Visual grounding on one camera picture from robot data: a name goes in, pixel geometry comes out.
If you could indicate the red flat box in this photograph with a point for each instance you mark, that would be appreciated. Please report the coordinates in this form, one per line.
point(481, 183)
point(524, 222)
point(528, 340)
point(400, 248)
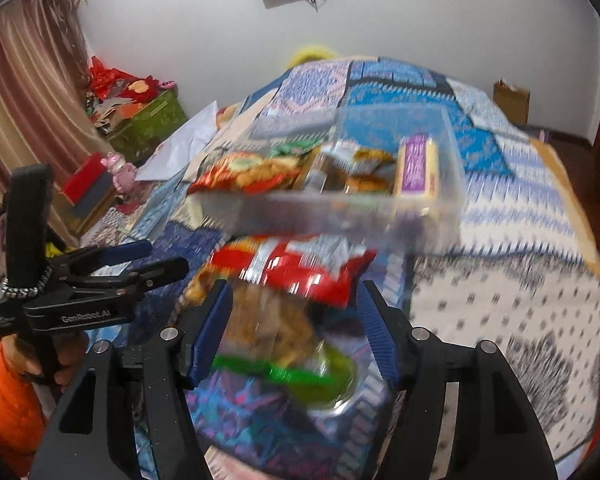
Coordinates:
point(87, 180)

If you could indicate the pink plush toy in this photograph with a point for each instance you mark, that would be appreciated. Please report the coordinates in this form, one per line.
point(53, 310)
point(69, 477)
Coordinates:
point(120, 172)

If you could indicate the person's left hand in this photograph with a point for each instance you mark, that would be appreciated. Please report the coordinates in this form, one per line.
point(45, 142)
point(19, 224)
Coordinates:
point(72, 355)

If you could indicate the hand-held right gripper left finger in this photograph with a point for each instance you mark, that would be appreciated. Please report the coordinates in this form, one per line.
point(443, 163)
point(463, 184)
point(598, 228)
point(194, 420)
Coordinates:
point(212, 330)

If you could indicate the purple label wafer packet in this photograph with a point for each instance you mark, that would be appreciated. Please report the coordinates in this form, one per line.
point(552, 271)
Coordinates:
point(417, 167)

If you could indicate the yellow snack packet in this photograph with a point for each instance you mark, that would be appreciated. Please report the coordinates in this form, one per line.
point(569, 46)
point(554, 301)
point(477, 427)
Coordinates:
point(375, 155)

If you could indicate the orange patterned cloth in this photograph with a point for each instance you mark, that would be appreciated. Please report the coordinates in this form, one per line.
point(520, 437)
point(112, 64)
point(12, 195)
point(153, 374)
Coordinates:
point(229, 117)

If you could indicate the red-top clear cracker bag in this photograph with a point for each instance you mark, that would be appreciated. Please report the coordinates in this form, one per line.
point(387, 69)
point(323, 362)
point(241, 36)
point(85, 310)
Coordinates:
point(290, 270)

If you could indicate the green-striped biscuit packet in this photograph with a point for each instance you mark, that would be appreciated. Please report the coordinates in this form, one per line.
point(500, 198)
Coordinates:
point(290, 149)

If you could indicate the brown cardboard box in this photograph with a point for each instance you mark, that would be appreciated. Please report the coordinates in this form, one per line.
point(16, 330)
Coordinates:
point(511, 102)

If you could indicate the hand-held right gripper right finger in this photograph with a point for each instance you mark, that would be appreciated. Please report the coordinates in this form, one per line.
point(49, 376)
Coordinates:
point(375, 335)

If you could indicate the red fried snack packet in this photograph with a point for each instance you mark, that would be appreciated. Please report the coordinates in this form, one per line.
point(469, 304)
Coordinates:
point(250, 172)

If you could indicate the brown striped curtain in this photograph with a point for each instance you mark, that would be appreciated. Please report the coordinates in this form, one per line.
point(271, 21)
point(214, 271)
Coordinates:
point(25, 100)

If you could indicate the clear plastic storage container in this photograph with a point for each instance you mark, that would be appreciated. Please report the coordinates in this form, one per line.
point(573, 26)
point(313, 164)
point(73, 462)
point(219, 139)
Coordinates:
point(330, 220)

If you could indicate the person's left forearm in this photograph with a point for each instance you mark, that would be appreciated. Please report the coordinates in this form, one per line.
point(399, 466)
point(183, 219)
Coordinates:
point(7, 410)

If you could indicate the yellow foam hoop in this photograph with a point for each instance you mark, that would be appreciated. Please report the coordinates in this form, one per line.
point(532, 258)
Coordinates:
point(312, 54)

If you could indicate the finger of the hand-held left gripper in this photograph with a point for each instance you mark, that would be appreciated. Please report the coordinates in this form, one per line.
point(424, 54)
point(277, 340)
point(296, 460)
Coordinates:
point(165, 270)
point(125, 251)

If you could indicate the brown dates packet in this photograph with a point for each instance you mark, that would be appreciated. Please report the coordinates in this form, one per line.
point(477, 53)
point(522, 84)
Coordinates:
point(362, 181)

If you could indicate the pile of red bags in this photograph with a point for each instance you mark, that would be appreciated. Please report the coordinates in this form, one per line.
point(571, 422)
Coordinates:
point(115, 85)

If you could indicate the green fabric storage box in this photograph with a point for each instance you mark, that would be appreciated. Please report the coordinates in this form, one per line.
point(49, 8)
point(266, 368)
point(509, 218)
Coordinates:
point(150, 125)

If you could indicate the green jelly cup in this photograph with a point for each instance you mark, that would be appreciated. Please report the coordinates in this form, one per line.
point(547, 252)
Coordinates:
point(290, 375)

